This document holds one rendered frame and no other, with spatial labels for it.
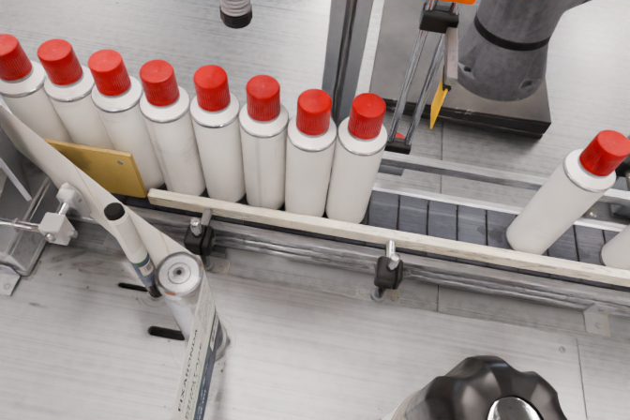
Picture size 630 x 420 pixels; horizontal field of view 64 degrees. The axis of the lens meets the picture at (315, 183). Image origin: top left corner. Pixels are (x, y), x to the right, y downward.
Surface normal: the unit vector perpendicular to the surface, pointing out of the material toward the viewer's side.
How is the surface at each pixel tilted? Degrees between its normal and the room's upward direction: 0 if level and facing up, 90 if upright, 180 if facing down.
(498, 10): 90
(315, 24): 0
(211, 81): 2
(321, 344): 0
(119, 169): 90
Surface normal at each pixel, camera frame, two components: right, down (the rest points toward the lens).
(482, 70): -0.61, 0.40
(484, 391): 0.00, -0.70
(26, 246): 0.99, 0.17
